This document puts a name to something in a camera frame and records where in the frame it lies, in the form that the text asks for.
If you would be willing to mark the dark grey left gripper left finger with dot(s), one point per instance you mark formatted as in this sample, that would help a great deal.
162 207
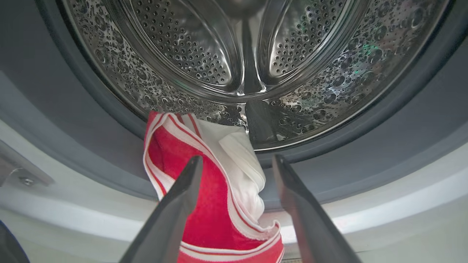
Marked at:
168 219

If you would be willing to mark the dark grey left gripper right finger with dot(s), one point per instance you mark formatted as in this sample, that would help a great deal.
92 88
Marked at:
310 226

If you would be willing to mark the red and white jersey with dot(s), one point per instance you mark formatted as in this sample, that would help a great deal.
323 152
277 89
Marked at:
215 219

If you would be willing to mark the washing machine glass door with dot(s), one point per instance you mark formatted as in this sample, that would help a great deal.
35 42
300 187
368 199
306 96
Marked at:
9 248

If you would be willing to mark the white front-load washing machine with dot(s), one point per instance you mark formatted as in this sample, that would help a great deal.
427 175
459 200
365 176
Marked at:
402 226

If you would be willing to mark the stainless steel washing machine drum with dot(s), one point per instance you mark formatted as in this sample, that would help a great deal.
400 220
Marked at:
182 44

